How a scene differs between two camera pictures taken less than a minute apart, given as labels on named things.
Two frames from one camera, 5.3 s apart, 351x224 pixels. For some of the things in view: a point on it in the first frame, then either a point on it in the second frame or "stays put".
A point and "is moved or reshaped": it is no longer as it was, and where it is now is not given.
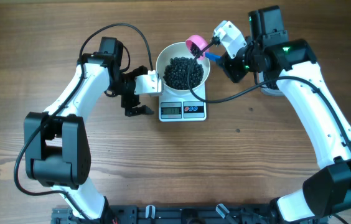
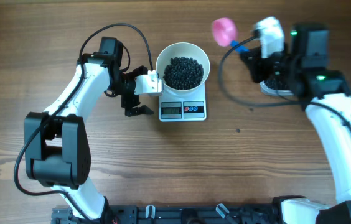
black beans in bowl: x=175 y=74 stays put
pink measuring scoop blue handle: x=199 y=47 is moved or reshaped
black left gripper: x=134 y=101 stays put
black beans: x=270 y=82 stays put
